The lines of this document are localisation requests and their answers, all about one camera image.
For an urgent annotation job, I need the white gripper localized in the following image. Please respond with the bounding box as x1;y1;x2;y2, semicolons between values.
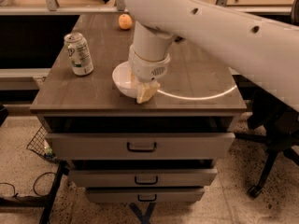
128;45;170;104

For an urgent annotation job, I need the white bowl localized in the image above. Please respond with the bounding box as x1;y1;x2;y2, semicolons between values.
112;62;137;99

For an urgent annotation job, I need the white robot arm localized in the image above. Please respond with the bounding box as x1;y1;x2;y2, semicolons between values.
124;0;299;111

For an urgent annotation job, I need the grey drawer cabinet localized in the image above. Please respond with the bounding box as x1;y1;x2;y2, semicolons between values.
30;13;248;203

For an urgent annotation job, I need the green white soda can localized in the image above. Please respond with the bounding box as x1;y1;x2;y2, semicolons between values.
64;33;93;76

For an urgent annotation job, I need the orange fruit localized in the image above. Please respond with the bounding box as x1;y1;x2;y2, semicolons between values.
119;14;133;30

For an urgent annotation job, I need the middle drawer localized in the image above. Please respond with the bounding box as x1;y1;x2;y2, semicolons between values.
69;168;218;188

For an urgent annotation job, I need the drawer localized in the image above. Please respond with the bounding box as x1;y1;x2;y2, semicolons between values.
46;133;235;161
69;168;218;188
85;188;205;203

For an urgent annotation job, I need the top drawer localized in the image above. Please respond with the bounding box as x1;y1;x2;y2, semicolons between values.
46;133;235;161

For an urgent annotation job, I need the black table leg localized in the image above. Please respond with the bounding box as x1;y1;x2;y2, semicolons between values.
39;161;66;224

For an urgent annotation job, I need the bottom drawer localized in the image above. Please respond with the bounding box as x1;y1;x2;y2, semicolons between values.
85;188;205;203

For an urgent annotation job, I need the black office chair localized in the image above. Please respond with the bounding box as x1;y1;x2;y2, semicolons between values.
235;90;299;198

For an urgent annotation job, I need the black wire basket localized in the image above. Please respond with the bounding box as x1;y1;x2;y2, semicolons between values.
26;126;59;163

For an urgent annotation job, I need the black floor cable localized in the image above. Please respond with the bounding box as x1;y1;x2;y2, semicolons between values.
0;171;58;199

